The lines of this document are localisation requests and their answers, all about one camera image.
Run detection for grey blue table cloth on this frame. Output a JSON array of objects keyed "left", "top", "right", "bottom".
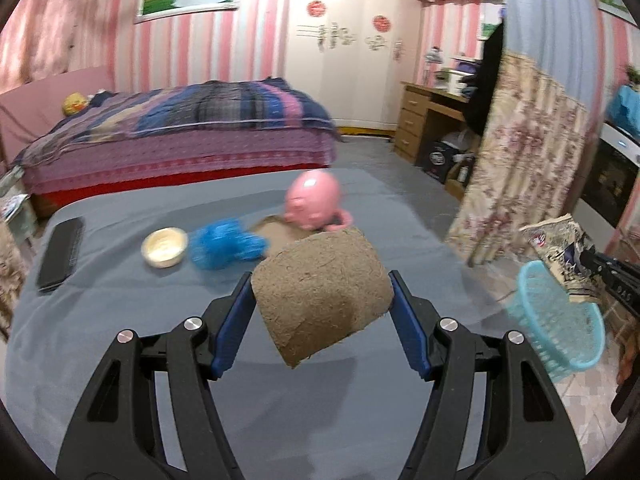
[{"left": 2, "top": 167, "right": 524, "bottom": 480}]

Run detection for black phone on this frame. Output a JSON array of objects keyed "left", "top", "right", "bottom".
[{"left": 36, "top": 218, "right": 85, "bottom": 294}]

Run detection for yellow plush duck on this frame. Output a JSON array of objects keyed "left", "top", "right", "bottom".
[{"left": 62, "top": 92, "right": 90, "bottom": 117}]

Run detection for desk lamp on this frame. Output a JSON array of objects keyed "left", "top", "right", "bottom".
[{"left": 422, "top": 46, "right": 442, "bottom": 87}]

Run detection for small potted plant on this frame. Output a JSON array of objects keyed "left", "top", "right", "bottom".
[{"left": 625, "top": 64, "right": 640, "bottom": 91}]

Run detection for black white water dispenser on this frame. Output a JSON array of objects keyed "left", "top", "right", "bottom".
[{"left": 573, "top": 122, "right": 639, "bottom": 252}]

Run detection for wooden desk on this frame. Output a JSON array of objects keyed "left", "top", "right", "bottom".
[{"left": 394, "top": 81, "right": 468, "bottom": 166}]

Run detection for floral curtain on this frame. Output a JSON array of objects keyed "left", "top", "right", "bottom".
[{"left": 446, "top": 51, "right": 589, "bottom": 266}]

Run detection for blue plastic waste basket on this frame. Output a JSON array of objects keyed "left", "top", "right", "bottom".
[{"left": 506, "top": 260, "right": 605, "bottom": 382}]

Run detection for small side stool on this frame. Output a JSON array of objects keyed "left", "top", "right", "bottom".
[{"left": 1, "top": 166, "right": 38, "bottom": 247}]

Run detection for pink headboard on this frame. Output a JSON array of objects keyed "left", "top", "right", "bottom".
[{"left": 1, "top": 66, "right": 114, "bottom": 166}]

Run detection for black box under desk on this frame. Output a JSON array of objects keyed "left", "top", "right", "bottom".
[{"left": 423, "top": 141, "right": 462, "bottom": 184}]

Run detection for blue plastic bag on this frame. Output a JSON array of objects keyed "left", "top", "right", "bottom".
[{"left": 189, "top": 219, "right": 269, "bottom": 270}]

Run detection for white wardrobe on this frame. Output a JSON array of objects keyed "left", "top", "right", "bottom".
[{"left": 283, "top": 0, "right": 421, "bottom": 131}]

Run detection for blue cloth on dispenser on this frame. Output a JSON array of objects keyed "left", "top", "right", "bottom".
[{"left": 606, "top": 84, "right": 640, "bottom": 138}]

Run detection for bed with plaid quilt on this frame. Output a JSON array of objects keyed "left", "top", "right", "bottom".
[{"left": 13, "top": 77, "right": 341, "bottom": 207}]

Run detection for pink pig mug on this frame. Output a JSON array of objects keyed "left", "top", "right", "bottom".
[{"left": 284, "top": 169, "right": 352, "bottom": 231}]

